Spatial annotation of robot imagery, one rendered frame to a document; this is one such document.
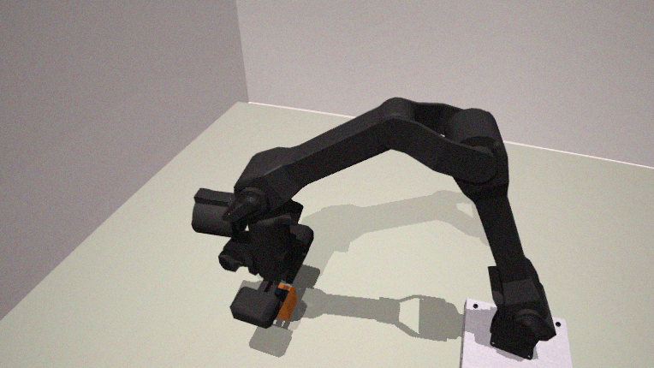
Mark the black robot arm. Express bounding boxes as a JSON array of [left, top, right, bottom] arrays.
[[191, 97, 556, 360]]

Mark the orange block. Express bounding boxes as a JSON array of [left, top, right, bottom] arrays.
[[275, 284, 297, 321]]

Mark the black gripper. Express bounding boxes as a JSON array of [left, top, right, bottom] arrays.
[[230, 224, 314, 329]]

